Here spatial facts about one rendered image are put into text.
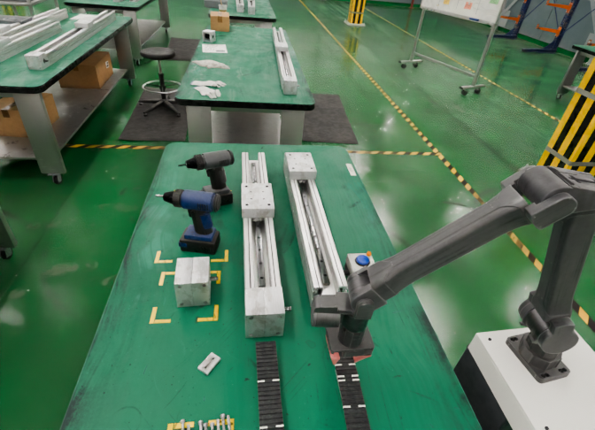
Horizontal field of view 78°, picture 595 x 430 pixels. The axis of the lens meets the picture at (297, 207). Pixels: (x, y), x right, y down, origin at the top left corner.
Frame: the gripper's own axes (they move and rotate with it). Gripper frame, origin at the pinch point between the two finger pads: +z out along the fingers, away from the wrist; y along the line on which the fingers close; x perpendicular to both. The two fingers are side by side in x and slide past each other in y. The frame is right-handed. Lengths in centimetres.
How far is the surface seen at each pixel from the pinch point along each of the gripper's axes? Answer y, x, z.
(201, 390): 34.4, 2.7, 3.3
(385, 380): -10.0, 4.6, 3.4
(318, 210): -3, -55, -5
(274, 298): 16.3, -15.1, -6.2
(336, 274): -2.7, -23.7, -5.0
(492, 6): -321, -470, -36
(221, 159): 31, -71, -17
